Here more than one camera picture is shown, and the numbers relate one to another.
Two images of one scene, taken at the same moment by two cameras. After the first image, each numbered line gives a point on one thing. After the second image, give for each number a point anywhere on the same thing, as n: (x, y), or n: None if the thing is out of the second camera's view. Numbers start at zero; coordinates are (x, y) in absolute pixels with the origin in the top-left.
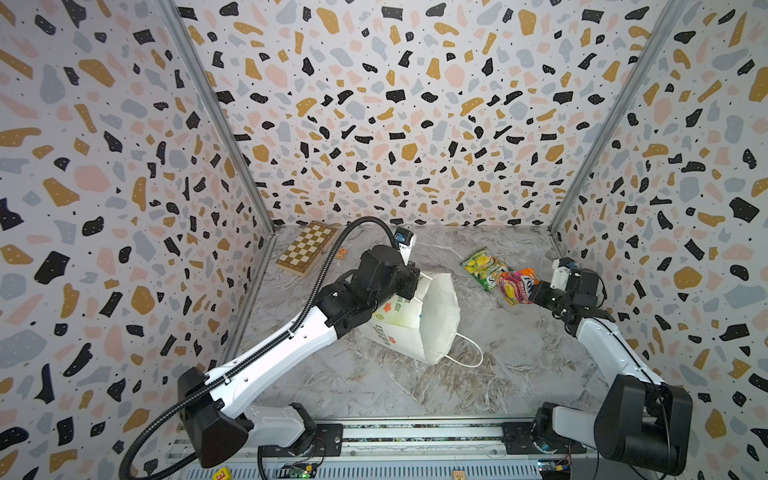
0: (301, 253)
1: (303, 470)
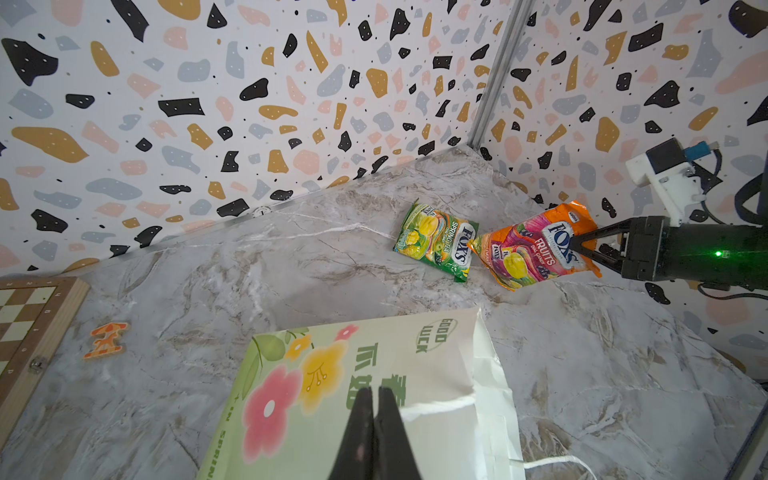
0: (37, 316)
1: None
